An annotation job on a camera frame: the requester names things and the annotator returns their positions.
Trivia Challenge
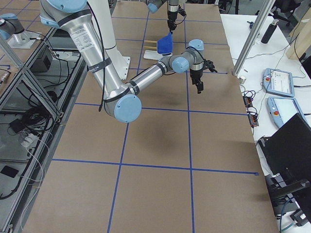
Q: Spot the blue towel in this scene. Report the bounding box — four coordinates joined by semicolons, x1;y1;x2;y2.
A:
156;32;173;54

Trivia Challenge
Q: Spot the black laptop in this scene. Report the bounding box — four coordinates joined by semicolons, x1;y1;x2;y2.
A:
258;113;311;182

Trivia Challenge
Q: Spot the aluminium frame post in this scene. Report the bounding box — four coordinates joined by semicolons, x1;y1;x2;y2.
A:
232;0;275;76

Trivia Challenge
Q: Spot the white camera pole with base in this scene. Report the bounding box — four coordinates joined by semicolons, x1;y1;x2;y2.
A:
87;0;131;80

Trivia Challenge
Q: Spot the upper teach pendant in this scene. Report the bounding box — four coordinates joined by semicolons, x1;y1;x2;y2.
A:
263;68;294;97

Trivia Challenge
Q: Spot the lower teach pendant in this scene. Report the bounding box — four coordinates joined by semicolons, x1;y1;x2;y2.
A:
267;97;306;128

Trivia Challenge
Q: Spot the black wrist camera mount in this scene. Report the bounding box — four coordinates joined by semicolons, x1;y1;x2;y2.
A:
203;60;218;73

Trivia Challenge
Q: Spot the black water bottle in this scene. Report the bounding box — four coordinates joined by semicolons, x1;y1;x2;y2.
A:
261;19;279;44

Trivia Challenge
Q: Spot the wooden towel rack white base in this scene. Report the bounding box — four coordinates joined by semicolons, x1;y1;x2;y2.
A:
143;40;172;60

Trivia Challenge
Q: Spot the teach pendant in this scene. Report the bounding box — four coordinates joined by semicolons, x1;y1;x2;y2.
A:
267;97;306;128
263;68;294;97

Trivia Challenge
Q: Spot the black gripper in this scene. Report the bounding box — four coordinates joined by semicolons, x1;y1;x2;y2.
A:
190;69;204;94
167;11;177;32

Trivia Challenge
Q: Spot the small silver metal cylinder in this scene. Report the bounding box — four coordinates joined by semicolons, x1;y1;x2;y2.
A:
239;76;246;84

